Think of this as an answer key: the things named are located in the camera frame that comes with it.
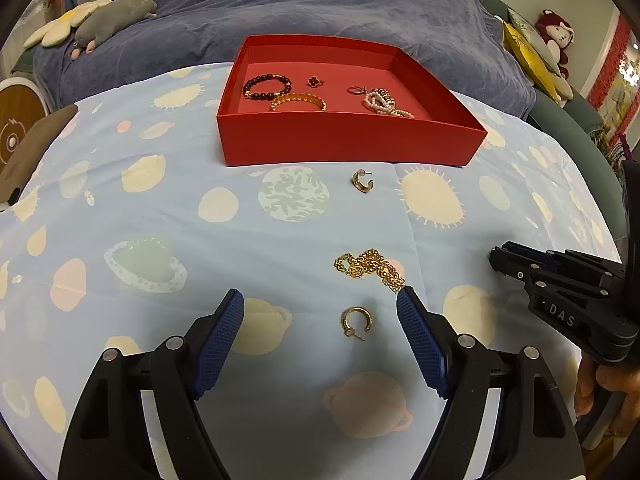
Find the cream flower pillow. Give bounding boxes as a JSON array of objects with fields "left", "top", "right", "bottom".
[{"left": 22, "top": 0, "right": 113, "bottom": 49}]

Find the green sofa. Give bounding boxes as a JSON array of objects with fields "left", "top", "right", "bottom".
[{"left": 480, "top": 0, "right": 626, "bottom": 181}]

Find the gold chain bracelet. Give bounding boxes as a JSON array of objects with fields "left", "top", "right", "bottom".
[{"left": 333, "top": 248, "right": 407, "bottom": 295}]

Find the flower plant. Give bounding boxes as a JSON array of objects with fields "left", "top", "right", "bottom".
[{"left": 595, "top": 125, "right": 632, "bottom": 167}]

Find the gold bangle bracelet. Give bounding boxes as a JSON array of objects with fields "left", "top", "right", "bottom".
[{"left": 270, "top": 91, "right": 329, "bottom": 112}]

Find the grey plush toy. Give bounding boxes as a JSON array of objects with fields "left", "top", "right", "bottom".
[{"left": 74, "top": 0, "right": 160, "bottom": 56}]

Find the gold hoop earring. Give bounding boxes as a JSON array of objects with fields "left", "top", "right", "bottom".
[
  {"left": 349, "top": 169, "right": 375, "bottom": 195},
  {"left": 341, "top": 306, "right": 374, "bottom": 343}
]

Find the red cardboard box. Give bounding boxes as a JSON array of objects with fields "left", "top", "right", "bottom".
[{"left": 216, "top": 35, "right": 488, "bottom": 167}]

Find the person's right hand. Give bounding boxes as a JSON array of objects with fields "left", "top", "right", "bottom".
[{"left": 574, "top": 355, "right": 640, "bottom": 448}]

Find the planet-print blue sheet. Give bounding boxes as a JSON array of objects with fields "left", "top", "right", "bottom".
[{"left": 0, "top": 62, "right": 626, "bottom": 480}]

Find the blue-purple blanket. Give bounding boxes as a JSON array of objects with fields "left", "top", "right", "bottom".
[{"left": 32, "top": 0, "right": 538, "bottom": 121}]

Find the red wall hanging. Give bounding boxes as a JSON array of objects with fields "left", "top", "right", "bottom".
[{"left": 587, "top": 15, "right": 633, "bottom": 116}]

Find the dark bead bracelet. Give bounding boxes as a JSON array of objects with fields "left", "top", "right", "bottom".
[{"left": 243, "top": 74, "right": 291, "bottom": 102}]

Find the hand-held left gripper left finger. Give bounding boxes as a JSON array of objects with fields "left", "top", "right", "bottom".
[{"left": 57, "top": 288, "right": 246, "bottom": 480}]

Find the grey patterned pillow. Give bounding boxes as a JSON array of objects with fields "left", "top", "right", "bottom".
[{"left": 507, "top": 7, "right": 561, "bottom": 76}]

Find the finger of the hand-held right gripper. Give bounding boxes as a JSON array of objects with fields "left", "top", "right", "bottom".
[
  {"left": 550, "top": 249, "right": 626, "bottom": 283},
  {"left": 489, "top": 241, "right": 556, "bottom": 288}
]

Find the red plush doll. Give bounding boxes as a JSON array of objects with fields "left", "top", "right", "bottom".
[{"left": 535, "top": 8, "right": 576, "bottom": 81}]

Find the round wooden wireless charger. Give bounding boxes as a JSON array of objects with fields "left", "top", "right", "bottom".
[{"left": 0, "top": 75, "right": 48, "bottom": 166}]

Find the yellow pillow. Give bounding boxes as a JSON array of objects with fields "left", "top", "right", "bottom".
[{"left": 501, "top": 21, "right": 563, "bottom": 103}]

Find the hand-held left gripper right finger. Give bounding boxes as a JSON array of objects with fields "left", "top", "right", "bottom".
[{"left": 396, "top": 286, "right": 586, "bottom": 480}]

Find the pearl bracelet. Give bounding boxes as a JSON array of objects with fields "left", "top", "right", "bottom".
[{"left": 363, "top": 91, "right": 415, "bottom": 120}]

